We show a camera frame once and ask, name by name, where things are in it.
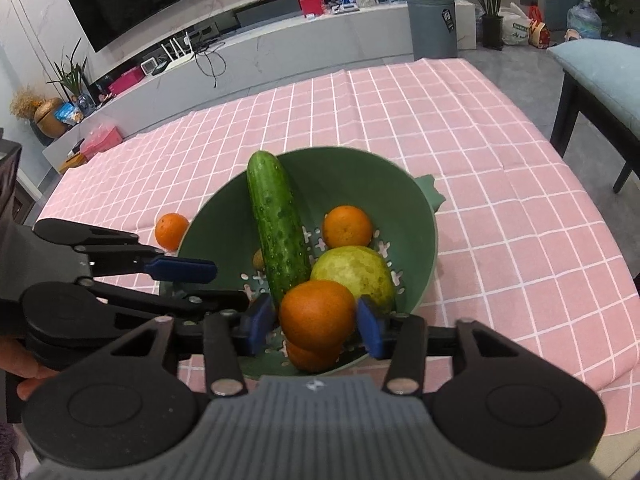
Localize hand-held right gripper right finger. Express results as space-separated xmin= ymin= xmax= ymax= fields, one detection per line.
xmin=356 ymin=296 xmax=541 ymax=395

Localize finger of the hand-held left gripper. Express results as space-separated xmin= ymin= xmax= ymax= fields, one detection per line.
xmin=32 ymin=217 xmax=218 ymax=283
xmin=75 ymin=280 xmax=250 ymax=331

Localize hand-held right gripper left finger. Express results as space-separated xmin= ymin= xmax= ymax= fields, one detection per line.
xmin=100 ymin=294 xmax=276 ymax=397

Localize orange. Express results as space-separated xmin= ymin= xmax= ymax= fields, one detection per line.
xmin=322 ymin=205 xmax=375 ymax=249
xmin=285 ymin=340 xmax=343 ymax=373
xmin=154 ymin=212 xmax=191 ymax=252
xmin=279 ymin=280 xmax=357 ymax=353

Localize yellow-green guava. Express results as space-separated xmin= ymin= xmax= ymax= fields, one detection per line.
xmin=310 ymin=246 xmax=397 ymax=313

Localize green cucumber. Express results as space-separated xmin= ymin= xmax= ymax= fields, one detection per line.
xmin=246 ymin=151 xmax=312 ymax=308

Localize green colander bowl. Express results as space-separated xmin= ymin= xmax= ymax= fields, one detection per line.
xmin=160 ymin=146 xmax=446 ymax=381

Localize person's left hand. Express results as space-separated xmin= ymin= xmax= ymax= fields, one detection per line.
xmin=0 ymin=335 xmax=62 ymax=402

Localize white patterned cloth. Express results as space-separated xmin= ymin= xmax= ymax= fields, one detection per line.
xmin=0 ymin=420 xmax=21 ymax=480

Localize pink plastic bag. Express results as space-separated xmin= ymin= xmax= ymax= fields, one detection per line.
xmin=79 ymin=119 xmax=124 ymax=161

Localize golden vase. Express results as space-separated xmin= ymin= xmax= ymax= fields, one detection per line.
xmin=32 ymin=97 xmax=68 ymax=139

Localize blue snack bag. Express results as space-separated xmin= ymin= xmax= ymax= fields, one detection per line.
xmin=54 ymin=101 xmax=86 ymax=126

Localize pink checked tablecloth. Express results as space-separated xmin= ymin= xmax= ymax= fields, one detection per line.
xmin=35 ymin=57 xmax=640 ymax=411

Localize pink box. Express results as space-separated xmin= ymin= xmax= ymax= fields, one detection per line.
xmin=107 ymin=66 xmax=145 ymax=96

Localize dried flowers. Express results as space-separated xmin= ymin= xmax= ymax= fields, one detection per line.
xmin=10 ymin=85 xmax=48 ymax=121

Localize white router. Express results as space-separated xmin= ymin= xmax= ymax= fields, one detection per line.
xmin=160 ymin=32 xmax=194 ymax=71

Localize thin-leaf green plant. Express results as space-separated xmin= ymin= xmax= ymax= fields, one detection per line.
xmin=46 ymin=37 xmax=91 ymax=106

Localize white marble television cabinet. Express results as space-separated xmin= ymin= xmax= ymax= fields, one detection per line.
xmin=42 ymin=0 xmax=476 ymax=161

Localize black soundbar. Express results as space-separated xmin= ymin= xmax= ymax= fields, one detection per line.
xmin=234 ymin=0 xmax=298 ymax=28

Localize dark wooden bench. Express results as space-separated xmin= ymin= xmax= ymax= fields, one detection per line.
xmin=549 ymin=67 xmax=640 ymax=193

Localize grey trash can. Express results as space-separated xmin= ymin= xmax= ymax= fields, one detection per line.
xmin=406 ymin=0 xmax=458 ymax=61

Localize long-leaf potted plant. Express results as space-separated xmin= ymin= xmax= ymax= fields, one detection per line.
xmin=447 ymin=0 xmax=531 ymax=51

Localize white plastic bag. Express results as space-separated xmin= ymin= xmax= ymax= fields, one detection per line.
xmin=499 ymin=2 xmax=533 ymax=47

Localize red orange bag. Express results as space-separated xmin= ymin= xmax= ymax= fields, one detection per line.
xmin=527 ymin=5 xmax=551 ymax=50

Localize light blue seat cushion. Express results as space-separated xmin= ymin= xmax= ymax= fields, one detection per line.
xmin=547 ymin=40 xmax=640 ymax=141

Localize large water bottle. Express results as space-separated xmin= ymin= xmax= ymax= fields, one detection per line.
xmin=567 ymin=0 xmax=602 ymax=40

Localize black cables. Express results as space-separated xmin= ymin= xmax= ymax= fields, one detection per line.
xmin=192 ymin=40 xmax=226 ymax=88

